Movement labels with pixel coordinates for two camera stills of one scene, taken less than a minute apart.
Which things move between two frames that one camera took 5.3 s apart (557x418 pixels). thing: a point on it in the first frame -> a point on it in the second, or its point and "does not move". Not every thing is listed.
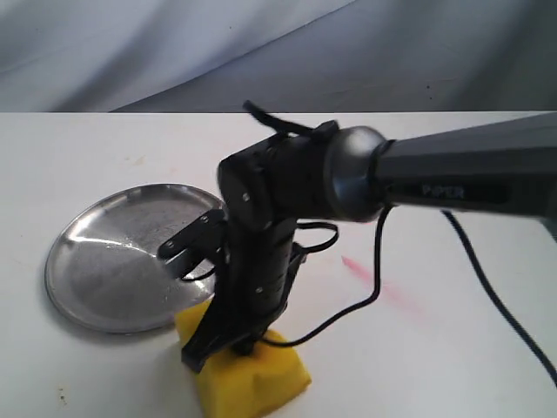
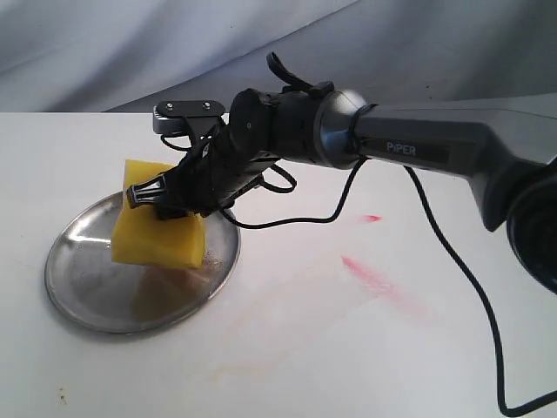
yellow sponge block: x=238 y=385 -> x=142 y=236
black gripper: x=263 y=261 -> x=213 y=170
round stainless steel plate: x=103 y=266 does not move
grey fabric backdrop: x=281 y=56 does not move
